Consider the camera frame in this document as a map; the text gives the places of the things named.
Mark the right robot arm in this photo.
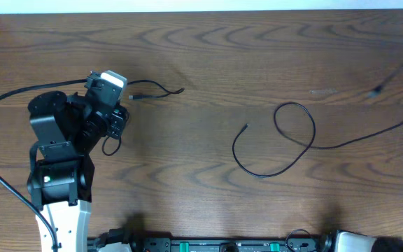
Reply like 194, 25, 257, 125
318, 230, 403, 252

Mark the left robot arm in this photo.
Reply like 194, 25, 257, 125
27, 71, 129, 251

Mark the black USB cable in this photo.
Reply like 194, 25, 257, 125
101, 79, 185, 157
232, 44, 403, 179

